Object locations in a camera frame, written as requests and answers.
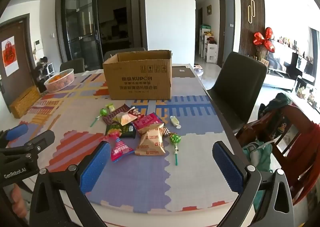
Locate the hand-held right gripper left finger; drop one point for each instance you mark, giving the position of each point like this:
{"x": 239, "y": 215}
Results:
{"x": 96, "y": 167}

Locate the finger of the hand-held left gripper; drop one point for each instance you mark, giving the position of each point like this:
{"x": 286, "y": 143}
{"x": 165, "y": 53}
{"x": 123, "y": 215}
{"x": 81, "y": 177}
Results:
{"x": 17, "y": 130}
{"x": 40, "y": 139}

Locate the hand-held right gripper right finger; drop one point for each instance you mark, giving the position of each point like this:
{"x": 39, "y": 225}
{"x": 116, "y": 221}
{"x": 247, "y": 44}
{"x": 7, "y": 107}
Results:
{"x": 228, "y": 167}

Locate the red white snack packet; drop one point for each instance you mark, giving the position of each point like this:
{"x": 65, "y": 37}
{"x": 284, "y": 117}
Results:
{"x": 136, "y": 112}

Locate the pale green candy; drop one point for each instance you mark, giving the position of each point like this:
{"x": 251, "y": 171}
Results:
{"x": 175, "y": 120}

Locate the brown cardboard box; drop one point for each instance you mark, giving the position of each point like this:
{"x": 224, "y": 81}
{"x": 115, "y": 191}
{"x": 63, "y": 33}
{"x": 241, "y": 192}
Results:
{"x": 140, "y": 79}

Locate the person's left hand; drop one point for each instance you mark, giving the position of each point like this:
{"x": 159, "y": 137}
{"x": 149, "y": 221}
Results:
{"x": 18, "y": 199}

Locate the yellow woven box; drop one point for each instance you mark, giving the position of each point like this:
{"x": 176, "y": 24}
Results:
{"x": 23, "y": 102}

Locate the pink triangular snack packet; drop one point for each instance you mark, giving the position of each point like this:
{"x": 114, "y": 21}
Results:
{"x": 120, "y": 148}

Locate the teal backpack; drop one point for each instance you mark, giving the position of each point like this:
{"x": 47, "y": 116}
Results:
{"x": 260, "y": 157}

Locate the dark green snack packet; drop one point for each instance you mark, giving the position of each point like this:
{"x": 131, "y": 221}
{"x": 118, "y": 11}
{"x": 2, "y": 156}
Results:
{"x": 122, "y": 130}

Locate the colourful patterned table mat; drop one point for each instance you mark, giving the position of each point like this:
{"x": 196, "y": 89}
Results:
{"x": 140, "y": 179}

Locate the green lollipop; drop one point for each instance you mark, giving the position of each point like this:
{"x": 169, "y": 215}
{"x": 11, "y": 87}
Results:
{"x": 103, "y": 111}
{"x": 175, "y": 139}

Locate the yellow orange snack packet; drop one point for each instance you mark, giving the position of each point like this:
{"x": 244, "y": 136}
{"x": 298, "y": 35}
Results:
{"x": 123, "y": 117}

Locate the large beige snack packet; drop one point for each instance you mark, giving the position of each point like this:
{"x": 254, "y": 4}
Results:
{"x": 151, "y": 145}

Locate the pink plastic basket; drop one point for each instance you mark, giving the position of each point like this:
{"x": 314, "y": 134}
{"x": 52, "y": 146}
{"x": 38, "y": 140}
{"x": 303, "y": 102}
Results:
{"x": 62, "y": 83}

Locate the small yellow green candy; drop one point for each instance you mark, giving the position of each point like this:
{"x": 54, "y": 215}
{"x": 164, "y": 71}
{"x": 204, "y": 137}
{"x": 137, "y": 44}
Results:
{"x": 110, "y": 106}

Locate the orange fruits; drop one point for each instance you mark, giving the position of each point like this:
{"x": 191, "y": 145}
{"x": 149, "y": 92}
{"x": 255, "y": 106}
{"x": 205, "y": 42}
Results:
{"x": 56, "y": 77}

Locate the small beige snack packet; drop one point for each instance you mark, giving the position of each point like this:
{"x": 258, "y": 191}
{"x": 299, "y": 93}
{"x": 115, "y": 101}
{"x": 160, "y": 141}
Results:
{"x": 151, "y": 129}

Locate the colourful striped wrapped candy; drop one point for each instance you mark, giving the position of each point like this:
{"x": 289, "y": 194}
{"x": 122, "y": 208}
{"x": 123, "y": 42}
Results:
{"x": 167, "y": 131}

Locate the red wooden chair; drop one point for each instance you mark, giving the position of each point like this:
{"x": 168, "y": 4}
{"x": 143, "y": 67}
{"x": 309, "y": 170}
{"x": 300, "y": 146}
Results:
{"x": 297, "y": 147}

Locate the white red paper poster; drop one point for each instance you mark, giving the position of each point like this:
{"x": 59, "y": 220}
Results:
{"x": 10, "y": 57}

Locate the dark upholstered chair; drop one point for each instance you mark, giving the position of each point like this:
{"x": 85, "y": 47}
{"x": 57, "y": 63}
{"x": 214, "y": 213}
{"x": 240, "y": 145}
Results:
{"x": 72, "y": 65}
{"x": 237, "y": 87}

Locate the dark green cloth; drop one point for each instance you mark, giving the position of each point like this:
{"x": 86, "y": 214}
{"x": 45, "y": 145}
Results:
{"x": 277, "y": 102}

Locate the brown entry door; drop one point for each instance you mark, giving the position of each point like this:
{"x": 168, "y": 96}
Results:
{"x": 23, "y": 49}

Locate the white shelf unit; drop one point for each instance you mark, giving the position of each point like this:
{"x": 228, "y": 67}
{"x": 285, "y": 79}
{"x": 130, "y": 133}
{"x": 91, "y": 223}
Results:
{"x": 210, "y": 47}

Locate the black framed glass door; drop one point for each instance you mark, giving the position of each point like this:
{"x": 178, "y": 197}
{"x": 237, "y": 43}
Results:
{"x": 82, "y": 22}

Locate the red foil balloon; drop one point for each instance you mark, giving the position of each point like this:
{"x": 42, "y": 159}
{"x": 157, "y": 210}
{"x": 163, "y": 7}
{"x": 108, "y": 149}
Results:
{"x": 265, "y": 39}

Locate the grey room door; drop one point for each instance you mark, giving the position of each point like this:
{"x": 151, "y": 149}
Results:
{"x": 228, "y": 29}

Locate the gold wall ornament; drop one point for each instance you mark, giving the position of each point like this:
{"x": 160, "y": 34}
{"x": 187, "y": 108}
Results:
{"x": 250, "y": 13}

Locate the small framed wall picture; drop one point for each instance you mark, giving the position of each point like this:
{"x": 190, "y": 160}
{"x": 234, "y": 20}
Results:
{"x": 209, "y": 9}

